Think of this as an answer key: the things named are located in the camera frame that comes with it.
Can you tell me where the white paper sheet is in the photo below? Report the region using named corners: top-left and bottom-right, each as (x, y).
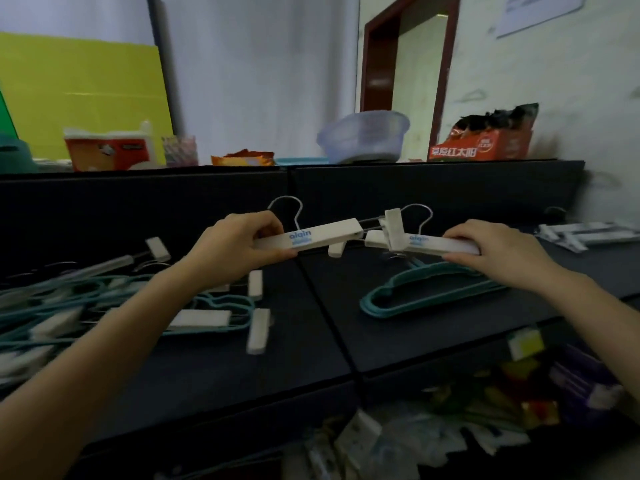
top-left (495, 0), bottom-right (587, 39)

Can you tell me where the person's left hand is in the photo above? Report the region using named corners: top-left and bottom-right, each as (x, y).
top-left (185, 211), bottom-right (299, 284)

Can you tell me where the stack of white trouser hangers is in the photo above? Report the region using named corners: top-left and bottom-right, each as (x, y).
top-left (535, 222), bottom-right (640, 254)

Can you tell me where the black partition panel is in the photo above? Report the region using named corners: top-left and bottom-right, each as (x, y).
top-left (289, 159), bottom-right (586, 245)
top-left (0, 166), bottom-right (296, 280)

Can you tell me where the clutter of packets under desk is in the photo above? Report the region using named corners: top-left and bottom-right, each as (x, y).
top-left (280, 325), bottom-right (640, 480)

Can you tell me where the red and white box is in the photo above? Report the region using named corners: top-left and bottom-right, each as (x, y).
top-left (63, 121), bottom-right (154, 172)

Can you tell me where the white clip hanger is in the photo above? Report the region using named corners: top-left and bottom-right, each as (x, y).
top-left (364, 204), bottom-right (482, 258)
top-left (252, 196), bottom-right (389, 259)

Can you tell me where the person's right hand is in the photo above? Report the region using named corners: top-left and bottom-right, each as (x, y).
top-left (442, 219), bottom-right (552, 293)

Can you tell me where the translucent blue plastic basin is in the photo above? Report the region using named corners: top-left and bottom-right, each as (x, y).
top-left (316, 111), bottom-right (411, 164)

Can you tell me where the stack of teal velvet hangers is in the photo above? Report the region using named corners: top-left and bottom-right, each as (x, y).
top-left (359, 261), bottom-right (512, 320)

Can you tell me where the orange cardboard snack box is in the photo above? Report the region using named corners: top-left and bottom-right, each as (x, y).
top-left (428, 103), bottom-right (540, 161)

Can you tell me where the person's right forearm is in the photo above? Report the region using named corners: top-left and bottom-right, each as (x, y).
top-left (534, 262), bottom-right (640, 349)

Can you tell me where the dark red door frame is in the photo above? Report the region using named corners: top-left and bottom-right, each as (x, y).
top-left (360, 0), bottom-right (462, 154)

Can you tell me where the yellow board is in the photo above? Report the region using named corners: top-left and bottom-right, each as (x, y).
top-left (0, 31), bottom-right (174, 160)

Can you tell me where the person's left forearm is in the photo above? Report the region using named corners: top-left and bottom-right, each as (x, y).
top-left (0, 257), bottom-right (207, 480)

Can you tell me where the orange snack packet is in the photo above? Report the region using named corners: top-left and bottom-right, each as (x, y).
top-left (210, 149), bottom-right (276, 167)

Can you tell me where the pile of teal and white hangers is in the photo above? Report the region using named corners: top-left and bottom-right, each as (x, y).
top-left (0, 237), bottom-right (274, 388)

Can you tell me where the green plastic container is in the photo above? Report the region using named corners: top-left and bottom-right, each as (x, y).
top-left (0, 90), bottom-right (40, 174)

